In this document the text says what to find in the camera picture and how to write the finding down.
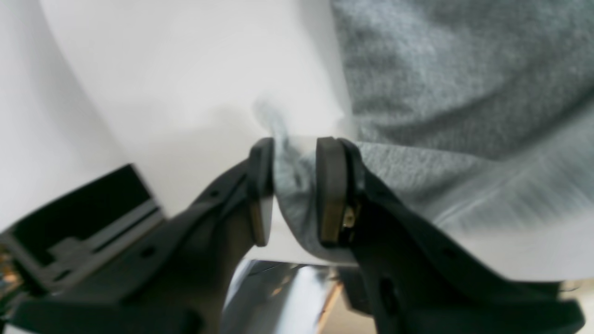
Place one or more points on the image-right left gripper finger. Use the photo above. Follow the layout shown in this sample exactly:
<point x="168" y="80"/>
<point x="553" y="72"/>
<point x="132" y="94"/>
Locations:
<point x="417" y="279"/>

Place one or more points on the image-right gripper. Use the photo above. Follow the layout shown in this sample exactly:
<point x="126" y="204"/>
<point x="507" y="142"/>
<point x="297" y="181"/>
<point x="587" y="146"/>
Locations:
<point x="103" y="259"/>

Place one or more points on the grey t-shirt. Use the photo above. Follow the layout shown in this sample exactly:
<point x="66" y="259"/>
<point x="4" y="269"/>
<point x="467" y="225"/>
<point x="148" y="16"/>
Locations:
<point x="478" y="115"/>

